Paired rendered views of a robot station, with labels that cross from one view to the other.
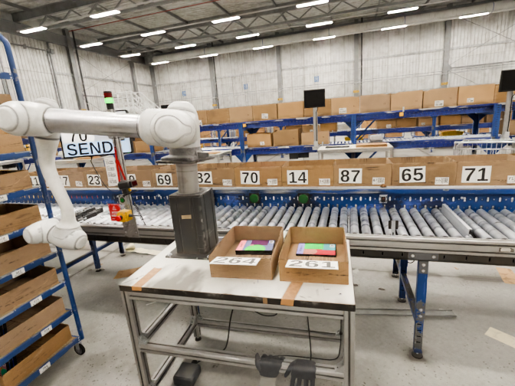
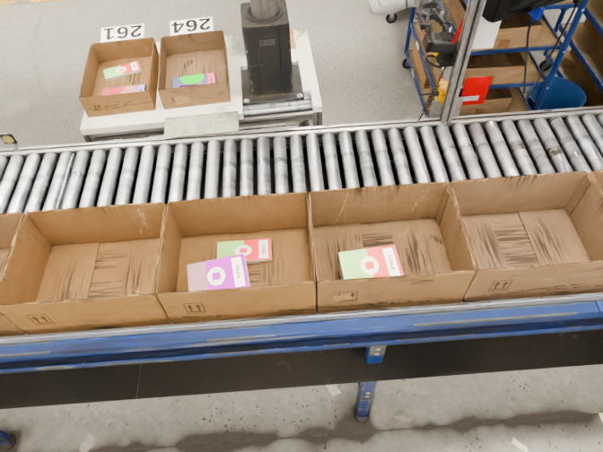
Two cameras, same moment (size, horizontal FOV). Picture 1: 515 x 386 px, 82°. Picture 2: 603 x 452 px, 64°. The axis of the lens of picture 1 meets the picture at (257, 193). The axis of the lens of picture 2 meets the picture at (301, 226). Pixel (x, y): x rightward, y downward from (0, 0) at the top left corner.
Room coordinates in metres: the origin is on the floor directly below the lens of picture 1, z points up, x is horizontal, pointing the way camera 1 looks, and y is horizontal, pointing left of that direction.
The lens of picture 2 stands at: (3.22, -0.12, 2.08)
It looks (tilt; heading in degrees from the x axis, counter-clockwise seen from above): 54 degrees down; 162
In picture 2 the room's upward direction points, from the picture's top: 4 degrees counter-clockwise
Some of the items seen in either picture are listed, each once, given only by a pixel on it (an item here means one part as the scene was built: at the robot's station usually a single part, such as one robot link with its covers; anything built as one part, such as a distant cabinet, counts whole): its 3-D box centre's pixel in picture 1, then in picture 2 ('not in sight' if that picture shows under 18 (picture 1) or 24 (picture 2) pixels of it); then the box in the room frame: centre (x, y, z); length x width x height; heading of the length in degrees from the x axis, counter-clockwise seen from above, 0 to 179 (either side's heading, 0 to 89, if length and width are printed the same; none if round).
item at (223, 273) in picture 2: not in sight; (220, 282); (2.50, -0.13, 0.92); 0.16 x 0.11 x 0.07; 81
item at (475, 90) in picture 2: (119, 212); (467, 91); (2.01, 0.99, 0.85); 0.16 x 0.01 x 0.13; 72
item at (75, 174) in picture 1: (81, 177); not in sight; (3.07, 1.82, 0.96); 0.39 x 0.29 x 0.17; 72
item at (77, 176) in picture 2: (343, 221); (70, 201); (1.83, -0.55, 0.72); 0.52 x 0.05 x 0.05; 162
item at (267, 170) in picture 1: (262, 174); (240, 256); (2.47, -0.05, 0.96); 0.39 x 0.29 x 0.17; 72
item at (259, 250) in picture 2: not in sight; (244, 252); (2.41, -0.03, 0.89); 0.16 x 0.07 x 0.02; 73
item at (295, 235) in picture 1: (315, 251); (122, 75); (1.27, -0.25, 0.80); 0.38 x 0.28 x 0.10; 166
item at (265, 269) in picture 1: (250, 249); (195, 68); (1.35, 0.06, 0.80); 0.38 x 0.28 x 0.10; 167
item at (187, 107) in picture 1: (182, 125); not in sight; (1.50, 0.34, 1.42); 0.18 x 0.16 x 0.22; 3
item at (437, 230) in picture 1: (433, 224); not in sight; (1.68, -1.05, 0.72); 0.52 x 0.05 x 0.05; 162
